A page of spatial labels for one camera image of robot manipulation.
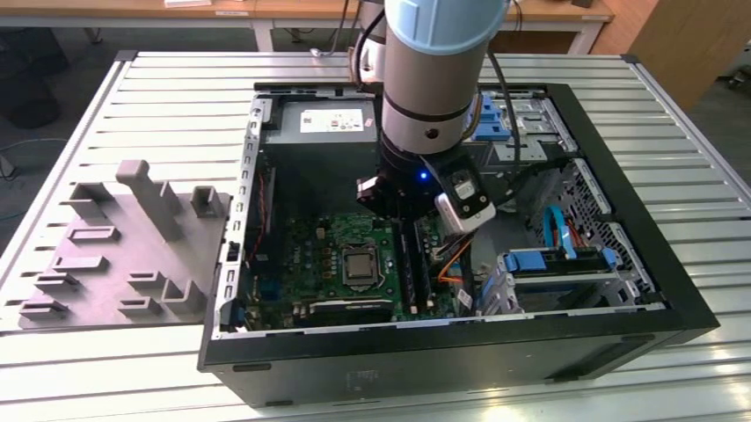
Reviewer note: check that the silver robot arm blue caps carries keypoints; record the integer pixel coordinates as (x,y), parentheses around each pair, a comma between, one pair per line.
(434,88)

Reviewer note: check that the CPU socket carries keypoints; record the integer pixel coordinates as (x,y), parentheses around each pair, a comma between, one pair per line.
(360,247)

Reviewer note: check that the grey power supply unit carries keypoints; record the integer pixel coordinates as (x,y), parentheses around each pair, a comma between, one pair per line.
(317,176)

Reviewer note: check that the green motherboard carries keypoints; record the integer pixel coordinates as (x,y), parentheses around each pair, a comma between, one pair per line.
(329,233)

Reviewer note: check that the silver CPU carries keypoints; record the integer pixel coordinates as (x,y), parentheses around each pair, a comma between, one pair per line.
(360,268)

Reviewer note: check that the blue plastic drive carrier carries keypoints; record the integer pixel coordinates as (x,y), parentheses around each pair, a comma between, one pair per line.
(492,132)

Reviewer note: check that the hard disk in blue carrier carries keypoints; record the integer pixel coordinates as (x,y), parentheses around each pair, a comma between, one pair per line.
(529,261)

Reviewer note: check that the metal optical drive cage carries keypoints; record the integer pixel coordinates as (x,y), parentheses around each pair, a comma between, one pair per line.
(537,118)

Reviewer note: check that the black graphics card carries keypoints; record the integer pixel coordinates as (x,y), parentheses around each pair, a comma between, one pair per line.
(353,314)

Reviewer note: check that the metal disk bay cage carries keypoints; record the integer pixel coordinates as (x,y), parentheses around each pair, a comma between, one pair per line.
(588,278)

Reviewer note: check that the black open PC case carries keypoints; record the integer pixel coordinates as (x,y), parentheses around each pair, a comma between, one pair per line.
(412,365)

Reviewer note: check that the grey parts rack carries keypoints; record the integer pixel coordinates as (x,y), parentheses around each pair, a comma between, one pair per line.
(118,255)

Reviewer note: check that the wooden cabinet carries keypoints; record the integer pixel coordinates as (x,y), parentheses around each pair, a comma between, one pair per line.
(693,44)

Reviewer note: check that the black chair wheel base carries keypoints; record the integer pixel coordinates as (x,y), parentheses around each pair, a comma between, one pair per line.
(741,78)

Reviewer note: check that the black bin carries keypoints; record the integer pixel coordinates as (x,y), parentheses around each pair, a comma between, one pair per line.
(35,88)

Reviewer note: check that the small silver wrist camera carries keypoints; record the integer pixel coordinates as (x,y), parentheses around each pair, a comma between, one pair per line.
(369,195)

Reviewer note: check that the silver camera with black bracket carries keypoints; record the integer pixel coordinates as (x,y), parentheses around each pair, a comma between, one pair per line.
(466,206)

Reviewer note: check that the wooden desk white frame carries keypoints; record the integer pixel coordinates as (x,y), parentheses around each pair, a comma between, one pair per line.
(147,13)

